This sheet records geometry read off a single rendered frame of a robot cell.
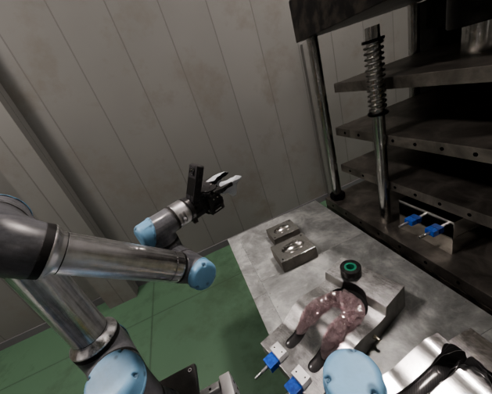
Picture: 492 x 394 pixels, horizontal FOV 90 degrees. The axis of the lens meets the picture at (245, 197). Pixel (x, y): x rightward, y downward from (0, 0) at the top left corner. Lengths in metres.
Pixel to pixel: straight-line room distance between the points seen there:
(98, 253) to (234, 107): 2.32
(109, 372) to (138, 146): 2.18
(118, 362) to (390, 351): 0.82
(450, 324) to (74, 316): 1.13
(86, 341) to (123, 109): 2.15
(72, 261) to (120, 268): 0.08
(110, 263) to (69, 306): 0.19
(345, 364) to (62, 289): 0.57
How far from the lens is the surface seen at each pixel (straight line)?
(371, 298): 1.06
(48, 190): 2.71
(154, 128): 2.61
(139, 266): 0.57
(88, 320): 0.74
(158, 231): 0.70
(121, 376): 0.69
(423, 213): 1.40
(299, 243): 1.40
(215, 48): 2.70
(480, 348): 1.06
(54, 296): 0.69
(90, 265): 0.54
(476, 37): 1.40
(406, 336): 1.11
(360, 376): 0.41
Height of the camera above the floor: 1.73
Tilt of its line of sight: 25 degrees down
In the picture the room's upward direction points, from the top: 19 degrees counter-clockwise
